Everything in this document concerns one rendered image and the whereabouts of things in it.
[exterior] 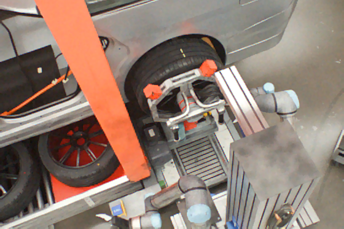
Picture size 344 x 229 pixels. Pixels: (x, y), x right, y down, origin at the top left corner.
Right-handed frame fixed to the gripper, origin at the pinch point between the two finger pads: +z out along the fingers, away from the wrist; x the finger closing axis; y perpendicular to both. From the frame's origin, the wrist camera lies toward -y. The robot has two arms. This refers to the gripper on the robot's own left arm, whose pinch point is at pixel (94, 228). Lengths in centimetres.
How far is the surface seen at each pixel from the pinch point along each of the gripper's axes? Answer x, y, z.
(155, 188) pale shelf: 53, 73, -27
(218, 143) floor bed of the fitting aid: 103, 107, -81
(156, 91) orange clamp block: 88, 3, -41
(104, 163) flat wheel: 75, 64, 10
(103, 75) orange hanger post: 42, -74, -23
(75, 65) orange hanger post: 38, -88, -14
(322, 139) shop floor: 95, 115, -170
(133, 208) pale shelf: 41, 74, -9
